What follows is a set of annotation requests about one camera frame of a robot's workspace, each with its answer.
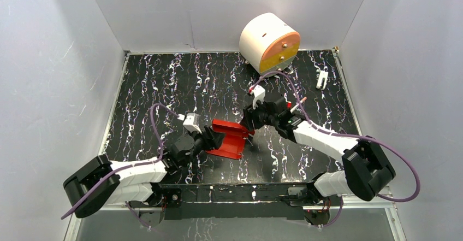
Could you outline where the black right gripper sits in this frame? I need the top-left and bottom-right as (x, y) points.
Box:
(239, 97), (278, 132)

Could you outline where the red paper box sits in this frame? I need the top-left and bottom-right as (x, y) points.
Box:
(206, 119), (255, 160)

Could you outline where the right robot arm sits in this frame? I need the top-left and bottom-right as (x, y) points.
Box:
(240, 96), (396, 205)

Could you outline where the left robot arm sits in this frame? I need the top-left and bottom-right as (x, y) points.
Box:
(61, 126), (225, 219)

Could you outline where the pink capped white pen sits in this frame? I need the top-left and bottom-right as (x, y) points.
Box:
(291, 97), (307, 112)

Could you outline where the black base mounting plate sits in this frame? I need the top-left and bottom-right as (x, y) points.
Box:
(129, 183), (340, 221)

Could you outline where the white round drawer cabinet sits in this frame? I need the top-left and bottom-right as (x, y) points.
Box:
(239, 13), (301, 75)

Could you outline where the white clip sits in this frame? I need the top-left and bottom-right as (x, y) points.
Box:
(316, 70), (328, 90)

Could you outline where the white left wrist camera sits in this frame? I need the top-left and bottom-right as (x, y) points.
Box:
(177, 113), (202, 134)

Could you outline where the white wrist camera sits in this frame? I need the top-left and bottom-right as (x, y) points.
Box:
(249, 85), (266, 109)
(177, 113), (202, 134)

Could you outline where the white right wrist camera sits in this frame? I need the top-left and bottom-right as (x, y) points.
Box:
(249, 85), (266, 109)

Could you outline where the aluminium frame rail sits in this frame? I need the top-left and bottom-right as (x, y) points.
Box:
(64, 196), (405, 240)

